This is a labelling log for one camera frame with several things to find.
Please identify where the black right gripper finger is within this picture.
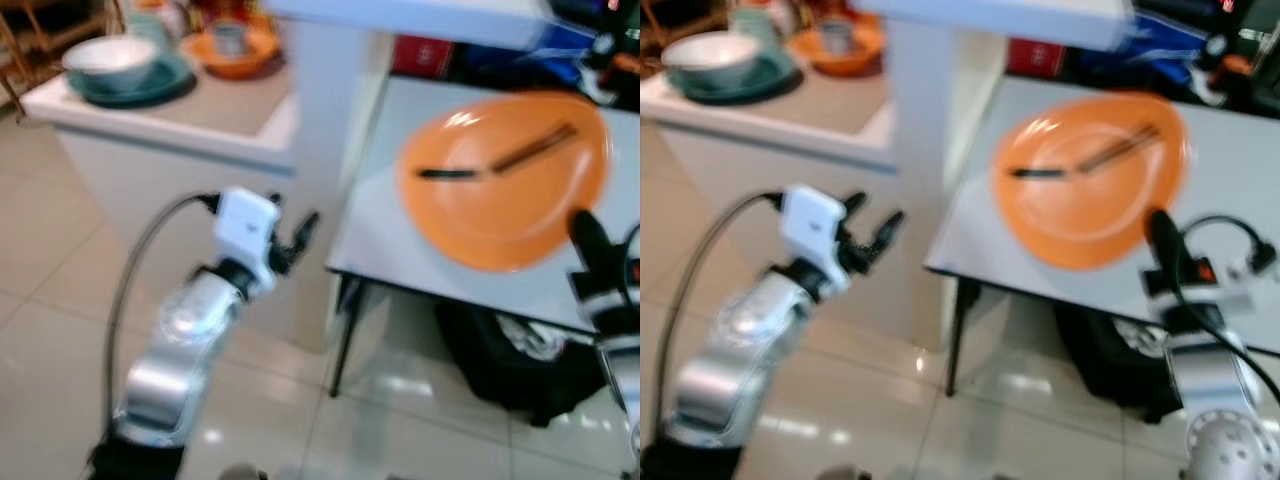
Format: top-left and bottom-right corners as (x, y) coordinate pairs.
(567, 209), (614, 291)
(1143, 207), (1194, 297)

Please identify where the white table with black legs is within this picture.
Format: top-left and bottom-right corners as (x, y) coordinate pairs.
(324, 76), (641, 399)
(924, 76), (1280, 399)

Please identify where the black bag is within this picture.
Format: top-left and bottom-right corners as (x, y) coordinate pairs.
(434, 298), (613, 429)
(1054, 298), (1193, 425)

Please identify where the orange plate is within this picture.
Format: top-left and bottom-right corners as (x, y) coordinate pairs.
(989, 91), (1194, 272)
(396, 91), (614, 274)

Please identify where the black chopsticks pair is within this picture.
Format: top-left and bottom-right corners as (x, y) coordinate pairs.
(1075, 123), (1162, 177)
(488, 122), (580, 177)

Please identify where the orange bowl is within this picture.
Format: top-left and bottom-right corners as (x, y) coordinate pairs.
(788, 18), (887, 79)
(184, 22), (282, 82)

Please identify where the teal plate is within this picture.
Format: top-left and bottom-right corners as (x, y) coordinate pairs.
(668, 52), (802, 105)
(67, 54), (197, 110)

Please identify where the grey cup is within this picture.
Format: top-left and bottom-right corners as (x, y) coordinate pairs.
(212, 22), (250, 58)
(819, 20), (856, 57)

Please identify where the blue package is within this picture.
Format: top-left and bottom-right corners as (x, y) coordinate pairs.
(498, 22), (605, 73)
(1118, 12), (1213, 63)

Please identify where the pale teal cup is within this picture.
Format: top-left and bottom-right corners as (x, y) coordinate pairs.
(124, 8), (173, 53)
(729, 5), (793, 53)

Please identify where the white bowl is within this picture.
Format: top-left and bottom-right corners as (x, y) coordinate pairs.
(660, 32), (762, 93)
(61, 36), (160, 97)

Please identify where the red box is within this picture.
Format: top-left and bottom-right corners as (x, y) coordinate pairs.
(1006, 37), (1067, 80)
(391, 34), (457, 80)

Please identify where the wooden chair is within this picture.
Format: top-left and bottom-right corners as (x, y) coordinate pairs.
(640, 0), (735, 59)
(0, 0), (125, 113)

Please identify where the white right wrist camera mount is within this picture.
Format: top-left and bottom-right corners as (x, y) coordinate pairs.
(1150, 252), (1263, 313)
(580, 292), (641, 339)

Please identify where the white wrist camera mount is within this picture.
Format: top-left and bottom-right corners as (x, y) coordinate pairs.
(779, 184), (847, 293)
(580, 292), (641, 339)
(213, 187), (284, 294)
(1150, 252), (1263, 313)

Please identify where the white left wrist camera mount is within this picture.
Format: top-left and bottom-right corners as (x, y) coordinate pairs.
(779, 184), (847, 293)
(213, 187), (284, 294)

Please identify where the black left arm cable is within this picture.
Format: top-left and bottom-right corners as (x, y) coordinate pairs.
(654, 190), (787, 426)
(104, 192), (222, 426)

